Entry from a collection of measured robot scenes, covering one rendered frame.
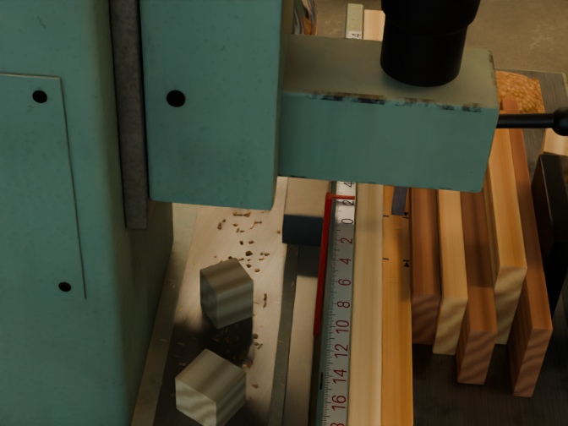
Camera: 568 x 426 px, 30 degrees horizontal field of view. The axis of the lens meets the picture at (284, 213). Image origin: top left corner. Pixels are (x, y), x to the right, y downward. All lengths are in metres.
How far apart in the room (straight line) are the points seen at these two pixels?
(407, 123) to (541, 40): 2.19
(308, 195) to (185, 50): 0.34
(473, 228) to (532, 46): 2.08
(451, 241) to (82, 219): 0.25
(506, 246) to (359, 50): 0.16
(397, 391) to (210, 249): 0.33
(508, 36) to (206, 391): 2.16
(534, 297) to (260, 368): 0.25
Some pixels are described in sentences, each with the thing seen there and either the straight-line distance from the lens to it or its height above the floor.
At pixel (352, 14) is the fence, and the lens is 0.97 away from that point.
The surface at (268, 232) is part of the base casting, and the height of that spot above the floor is 0.80.
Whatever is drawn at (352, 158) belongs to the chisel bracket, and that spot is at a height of 1.02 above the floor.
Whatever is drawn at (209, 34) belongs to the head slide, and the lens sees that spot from 0.60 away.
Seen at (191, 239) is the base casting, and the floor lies 0.80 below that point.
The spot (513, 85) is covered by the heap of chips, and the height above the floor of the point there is 0.92.
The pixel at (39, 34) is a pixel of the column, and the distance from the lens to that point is 0.57.
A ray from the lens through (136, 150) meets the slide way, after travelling 0.65.
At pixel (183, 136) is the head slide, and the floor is 1.06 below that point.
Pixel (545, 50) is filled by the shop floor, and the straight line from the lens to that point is 2.81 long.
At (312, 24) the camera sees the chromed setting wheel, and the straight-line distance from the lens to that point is 0.81.
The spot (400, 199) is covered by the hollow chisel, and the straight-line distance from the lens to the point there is 0.75.
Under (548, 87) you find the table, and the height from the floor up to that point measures 0.90.
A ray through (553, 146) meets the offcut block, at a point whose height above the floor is 0.94.
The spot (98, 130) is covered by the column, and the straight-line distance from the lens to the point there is 0.60.
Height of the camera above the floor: 1.45
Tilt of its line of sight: 41 degrees down
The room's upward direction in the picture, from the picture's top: 3 degrees clockwise
